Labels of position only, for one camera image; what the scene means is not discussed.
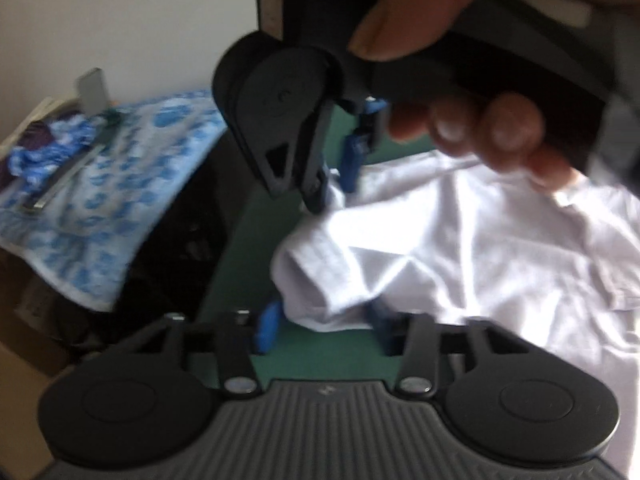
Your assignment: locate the metal bar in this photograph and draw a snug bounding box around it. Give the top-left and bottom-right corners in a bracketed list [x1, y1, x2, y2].
[20, 135, 108, 216]

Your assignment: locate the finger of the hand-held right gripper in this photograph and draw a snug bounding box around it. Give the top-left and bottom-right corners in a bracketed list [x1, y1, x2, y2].
[339, 96, 391, 195]
[245, 105, 335, 215]

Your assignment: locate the person's right hand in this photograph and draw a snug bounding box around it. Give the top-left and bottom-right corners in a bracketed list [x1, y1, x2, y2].
[347, 0, 640, 196]

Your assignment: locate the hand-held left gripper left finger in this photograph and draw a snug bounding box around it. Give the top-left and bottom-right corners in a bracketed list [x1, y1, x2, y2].
[117, 300, 282, 402]

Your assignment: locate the blue patterned towel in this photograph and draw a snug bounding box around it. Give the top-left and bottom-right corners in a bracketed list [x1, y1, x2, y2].
[0, 89, 228, 313]

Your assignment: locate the white shirt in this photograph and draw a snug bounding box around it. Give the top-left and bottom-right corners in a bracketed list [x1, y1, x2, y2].
[270, 152, 640, 361]

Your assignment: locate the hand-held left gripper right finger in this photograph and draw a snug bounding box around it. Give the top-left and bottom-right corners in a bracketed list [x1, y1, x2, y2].
[365, 300, 506, 402]

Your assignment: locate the green table cover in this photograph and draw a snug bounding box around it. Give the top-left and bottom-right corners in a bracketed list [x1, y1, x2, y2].
[192, 105, 451, 396]

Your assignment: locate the blue purple crumpled cloth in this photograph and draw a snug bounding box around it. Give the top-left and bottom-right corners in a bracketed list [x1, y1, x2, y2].
[7, 110, 96, 196]

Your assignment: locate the small grey box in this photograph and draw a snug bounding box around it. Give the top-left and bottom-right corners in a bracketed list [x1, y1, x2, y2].
[76, 67, 112, 115]

